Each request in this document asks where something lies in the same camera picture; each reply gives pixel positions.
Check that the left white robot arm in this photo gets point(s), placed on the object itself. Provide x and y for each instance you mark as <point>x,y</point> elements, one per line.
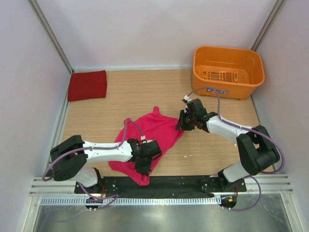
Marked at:
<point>69,159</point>

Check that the folded dark red t shirt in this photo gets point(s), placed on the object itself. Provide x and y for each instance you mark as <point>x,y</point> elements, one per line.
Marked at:
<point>87,85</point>

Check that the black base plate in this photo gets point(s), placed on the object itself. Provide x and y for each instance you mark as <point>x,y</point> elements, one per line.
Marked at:
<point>167,187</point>

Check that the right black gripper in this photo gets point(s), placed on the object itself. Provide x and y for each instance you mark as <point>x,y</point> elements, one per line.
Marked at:
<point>181,125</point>

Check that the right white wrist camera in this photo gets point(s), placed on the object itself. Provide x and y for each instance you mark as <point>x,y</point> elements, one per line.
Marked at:
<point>186,99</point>

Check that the white slotted cable duct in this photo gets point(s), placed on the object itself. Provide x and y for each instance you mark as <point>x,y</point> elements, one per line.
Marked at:
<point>86,201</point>

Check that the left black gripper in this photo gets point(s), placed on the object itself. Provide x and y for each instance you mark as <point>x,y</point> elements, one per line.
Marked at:
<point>144,170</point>

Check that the pink t shirt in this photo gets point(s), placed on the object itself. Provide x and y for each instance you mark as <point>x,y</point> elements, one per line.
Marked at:
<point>154,126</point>

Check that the orange plastic basket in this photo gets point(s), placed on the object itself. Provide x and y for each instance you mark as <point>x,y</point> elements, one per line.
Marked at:
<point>234,73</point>

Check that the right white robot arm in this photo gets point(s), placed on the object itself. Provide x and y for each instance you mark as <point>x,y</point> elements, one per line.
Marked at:
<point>256,150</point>

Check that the aluminium frame rail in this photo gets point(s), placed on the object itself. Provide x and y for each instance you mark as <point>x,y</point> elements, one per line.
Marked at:
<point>269,184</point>

